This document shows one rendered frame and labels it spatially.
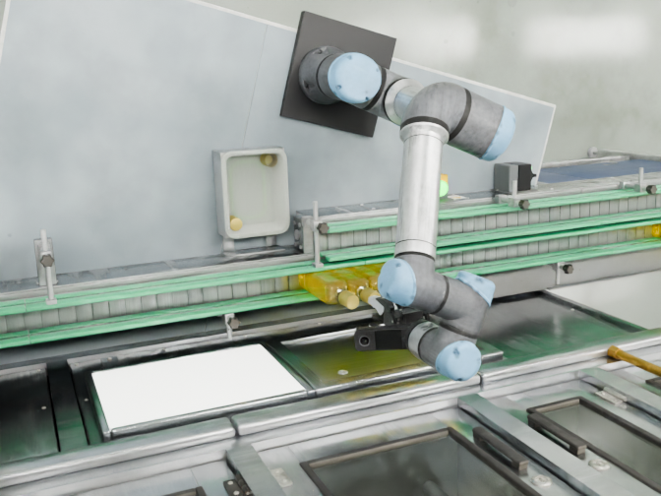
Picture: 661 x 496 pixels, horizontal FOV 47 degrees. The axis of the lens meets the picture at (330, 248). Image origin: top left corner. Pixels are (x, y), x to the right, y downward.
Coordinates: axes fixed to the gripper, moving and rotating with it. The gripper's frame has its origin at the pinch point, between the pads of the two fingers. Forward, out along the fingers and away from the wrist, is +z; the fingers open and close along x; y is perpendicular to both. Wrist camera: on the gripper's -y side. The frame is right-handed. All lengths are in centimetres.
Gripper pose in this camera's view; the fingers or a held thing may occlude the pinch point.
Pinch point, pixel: (369, 313)
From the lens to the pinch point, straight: 169.2
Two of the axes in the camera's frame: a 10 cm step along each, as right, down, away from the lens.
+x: -0.5, -9.7, -2.3
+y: 9.2, -1.3, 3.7
